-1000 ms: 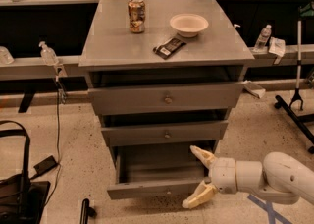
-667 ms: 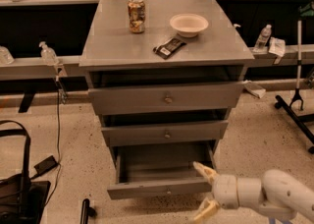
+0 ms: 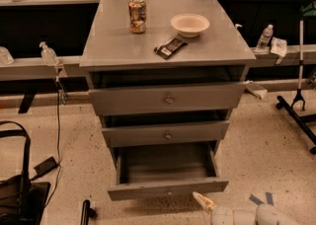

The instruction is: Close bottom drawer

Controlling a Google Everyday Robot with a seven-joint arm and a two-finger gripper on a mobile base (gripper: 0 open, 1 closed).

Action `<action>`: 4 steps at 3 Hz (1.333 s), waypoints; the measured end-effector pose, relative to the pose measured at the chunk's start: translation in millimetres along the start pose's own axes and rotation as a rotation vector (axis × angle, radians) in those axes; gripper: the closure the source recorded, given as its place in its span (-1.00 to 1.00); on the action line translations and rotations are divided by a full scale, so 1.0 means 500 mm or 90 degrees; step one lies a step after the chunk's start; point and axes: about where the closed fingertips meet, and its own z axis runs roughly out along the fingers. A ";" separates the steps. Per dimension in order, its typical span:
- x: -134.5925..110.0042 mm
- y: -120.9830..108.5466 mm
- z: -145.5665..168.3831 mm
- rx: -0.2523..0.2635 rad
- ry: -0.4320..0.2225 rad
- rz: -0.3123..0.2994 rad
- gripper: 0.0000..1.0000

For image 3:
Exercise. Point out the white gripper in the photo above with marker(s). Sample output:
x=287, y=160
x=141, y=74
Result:
x=221, y=216

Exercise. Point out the grey bottom drawer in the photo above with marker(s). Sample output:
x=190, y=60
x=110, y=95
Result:
x=166, y=170

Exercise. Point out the grey drawer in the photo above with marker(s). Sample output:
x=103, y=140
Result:
x=166, y=99
x=166, y=170
x=165, y=133

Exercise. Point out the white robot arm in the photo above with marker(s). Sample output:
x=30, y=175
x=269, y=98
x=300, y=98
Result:
x=265, y=214

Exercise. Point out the grey middle drawer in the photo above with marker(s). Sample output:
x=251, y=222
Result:
x=165, y=133

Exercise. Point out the grey top drawer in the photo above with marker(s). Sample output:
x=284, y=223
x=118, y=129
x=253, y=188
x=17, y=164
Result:
x=166, y=99

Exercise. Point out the grey drawer cabinet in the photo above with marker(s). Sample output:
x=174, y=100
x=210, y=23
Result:
x=114, y=57

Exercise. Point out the white box on floor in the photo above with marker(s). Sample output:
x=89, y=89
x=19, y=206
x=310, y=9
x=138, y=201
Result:
x=256, y=89

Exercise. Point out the black snack bar wrapper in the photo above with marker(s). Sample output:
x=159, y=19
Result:
x=171, y=47

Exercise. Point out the black power adapter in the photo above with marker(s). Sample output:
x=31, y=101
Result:
x=46, y=166

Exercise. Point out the clear plastic water bottle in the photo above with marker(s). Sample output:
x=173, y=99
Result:
x=265, y=38

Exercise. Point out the white paper bowl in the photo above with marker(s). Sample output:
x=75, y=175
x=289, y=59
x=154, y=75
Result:
x=190, y=25

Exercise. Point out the crumpled soda can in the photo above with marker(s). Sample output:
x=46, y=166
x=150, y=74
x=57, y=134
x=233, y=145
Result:
x=137, y=16

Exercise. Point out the clear container at left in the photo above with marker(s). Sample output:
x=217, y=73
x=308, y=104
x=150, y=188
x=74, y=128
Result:
x=5, y=56

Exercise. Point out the white packet on rail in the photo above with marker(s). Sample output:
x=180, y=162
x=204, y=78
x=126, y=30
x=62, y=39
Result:
x=279, y=46

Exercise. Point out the black bag with strap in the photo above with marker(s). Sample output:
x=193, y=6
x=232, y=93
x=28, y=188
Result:
x=21, y=202

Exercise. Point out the grey metal workbench rail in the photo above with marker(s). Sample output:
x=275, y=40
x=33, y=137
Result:
x=34, y=68

